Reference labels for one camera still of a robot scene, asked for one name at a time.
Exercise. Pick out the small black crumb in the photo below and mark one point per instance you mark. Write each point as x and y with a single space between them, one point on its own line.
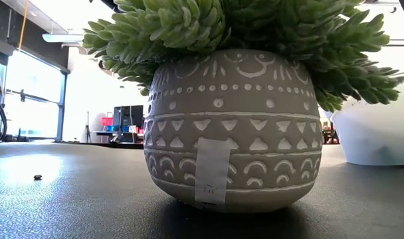
38 177

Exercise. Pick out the long ceiling light fixture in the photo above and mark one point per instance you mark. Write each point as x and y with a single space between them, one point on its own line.
62 38

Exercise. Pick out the blue storage bin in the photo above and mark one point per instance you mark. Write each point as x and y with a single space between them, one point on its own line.
111 128

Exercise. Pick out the background work table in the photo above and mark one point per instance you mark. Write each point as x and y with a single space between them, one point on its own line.
102 133

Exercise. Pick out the black computer monitor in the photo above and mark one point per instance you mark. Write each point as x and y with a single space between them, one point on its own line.
127 116

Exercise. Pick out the black table mat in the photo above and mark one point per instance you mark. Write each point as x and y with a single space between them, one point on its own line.
89 206

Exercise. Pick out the succulent in patterned grey pot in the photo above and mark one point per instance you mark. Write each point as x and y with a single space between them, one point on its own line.
232 132

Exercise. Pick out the white bowl with black face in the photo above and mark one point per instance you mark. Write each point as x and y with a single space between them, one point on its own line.
371 139

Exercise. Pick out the thin black tripod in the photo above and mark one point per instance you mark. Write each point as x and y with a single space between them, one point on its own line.
87 132

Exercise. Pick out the red storage bin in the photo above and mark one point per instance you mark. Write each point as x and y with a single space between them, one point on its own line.
107 121

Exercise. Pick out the dark window frame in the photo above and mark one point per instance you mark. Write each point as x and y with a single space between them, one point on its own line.
60 109

